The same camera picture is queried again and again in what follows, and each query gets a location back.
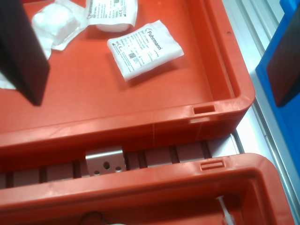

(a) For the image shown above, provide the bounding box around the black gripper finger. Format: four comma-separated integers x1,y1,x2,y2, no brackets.
0,0,51,106
266,10,300,107

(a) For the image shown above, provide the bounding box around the red box with bandages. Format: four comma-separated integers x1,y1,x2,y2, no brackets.
0,0,256,175

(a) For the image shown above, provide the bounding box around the red box with syringes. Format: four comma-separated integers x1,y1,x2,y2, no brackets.
0,152,296,225

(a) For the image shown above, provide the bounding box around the gauze roll in clear wrapper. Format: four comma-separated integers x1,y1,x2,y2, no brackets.
31,0,86,59

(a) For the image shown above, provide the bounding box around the blue storage bin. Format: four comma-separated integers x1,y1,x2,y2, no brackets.
255,0,300,221

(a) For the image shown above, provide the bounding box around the white printed bandage pack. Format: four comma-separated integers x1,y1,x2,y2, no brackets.
83,0,138,33
107,20,184,82

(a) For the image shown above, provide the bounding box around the thin black thread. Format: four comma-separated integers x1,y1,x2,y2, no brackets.
78,210,112,225

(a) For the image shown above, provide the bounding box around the aluminium corner bracket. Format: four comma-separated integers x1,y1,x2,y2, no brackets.
85,145,125,177

